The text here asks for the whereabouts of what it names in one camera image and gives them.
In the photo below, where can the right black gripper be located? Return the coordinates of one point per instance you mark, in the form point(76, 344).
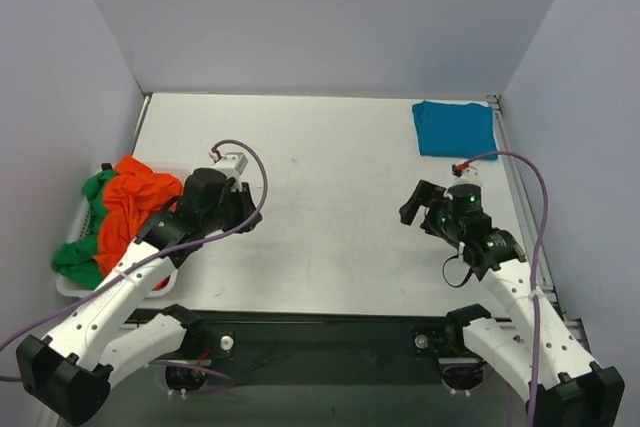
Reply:
point(430, 209)

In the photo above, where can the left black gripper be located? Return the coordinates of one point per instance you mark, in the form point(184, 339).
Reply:
point(242, 204)

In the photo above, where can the teal blue t shirt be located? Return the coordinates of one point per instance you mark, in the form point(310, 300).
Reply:
point(454, 130)

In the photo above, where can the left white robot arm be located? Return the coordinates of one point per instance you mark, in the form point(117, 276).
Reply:
point(73, 368)

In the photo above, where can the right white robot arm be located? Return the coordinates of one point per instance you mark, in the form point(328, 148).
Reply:
point(559, 381)

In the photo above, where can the orange t shirt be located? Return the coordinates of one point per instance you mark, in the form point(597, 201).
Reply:
point(130, 199)

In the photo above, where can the white plastic laundry basket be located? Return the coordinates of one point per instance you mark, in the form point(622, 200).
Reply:
point(80, 228)

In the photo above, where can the green t shirt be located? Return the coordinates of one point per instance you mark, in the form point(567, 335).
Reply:
point(76, 260)

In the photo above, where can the right side aluminium rail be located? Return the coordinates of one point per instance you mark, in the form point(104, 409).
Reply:
point(527, 223)

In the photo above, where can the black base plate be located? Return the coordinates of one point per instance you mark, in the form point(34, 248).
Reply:
point(295, 349)

